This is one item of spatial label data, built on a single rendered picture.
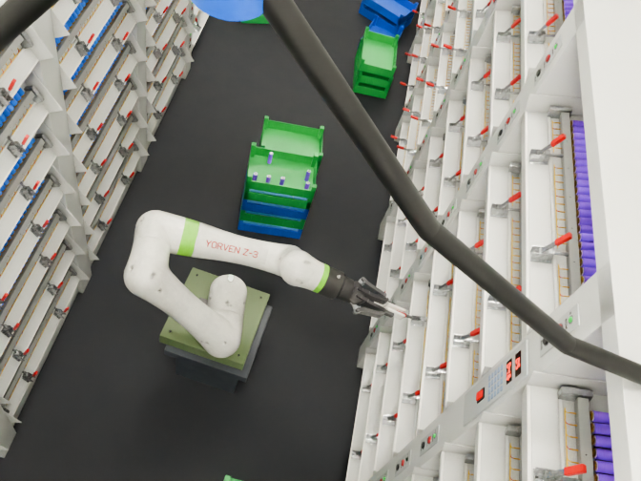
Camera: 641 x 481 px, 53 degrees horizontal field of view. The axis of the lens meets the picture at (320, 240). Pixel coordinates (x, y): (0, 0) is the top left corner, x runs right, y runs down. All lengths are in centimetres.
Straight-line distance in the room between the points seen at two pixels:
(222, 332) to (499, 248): 96
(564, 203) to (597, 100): 24
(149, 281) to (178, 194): 133
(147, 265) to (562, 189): 111
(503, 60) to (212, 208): 161
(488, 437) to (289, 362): 155
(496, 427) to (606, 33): 81
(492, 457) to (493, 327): 28
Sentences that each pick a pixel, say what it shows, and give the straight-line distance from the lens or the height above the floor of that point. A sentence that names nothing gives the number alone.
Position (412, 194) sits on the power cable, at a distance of 62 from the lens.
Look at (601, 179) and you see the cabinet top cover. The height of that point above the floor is 181.
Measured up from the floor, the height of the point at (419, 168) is 56.
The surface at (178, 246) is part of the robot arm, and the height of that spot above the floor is 85.
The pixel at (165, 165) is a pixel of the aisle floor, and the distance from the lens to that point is 326.
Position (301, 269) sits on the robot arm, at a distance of 189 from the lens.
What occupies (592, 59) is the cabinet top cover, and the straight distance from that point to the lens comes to 137.
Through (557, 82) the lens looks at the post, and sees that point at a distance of 157.
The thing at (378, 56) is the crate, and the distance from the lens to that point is 387.
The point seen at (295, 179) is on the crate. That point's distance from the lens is 286.
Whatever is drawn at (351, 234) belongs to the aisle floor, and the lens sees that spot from 316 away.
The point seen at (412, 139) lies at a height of 36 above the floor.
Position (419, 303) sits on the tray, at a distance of 214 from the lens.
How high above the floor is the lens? 250
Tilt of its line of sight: 54 degrees down
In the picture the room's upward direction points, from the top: 21 degrees clockwise
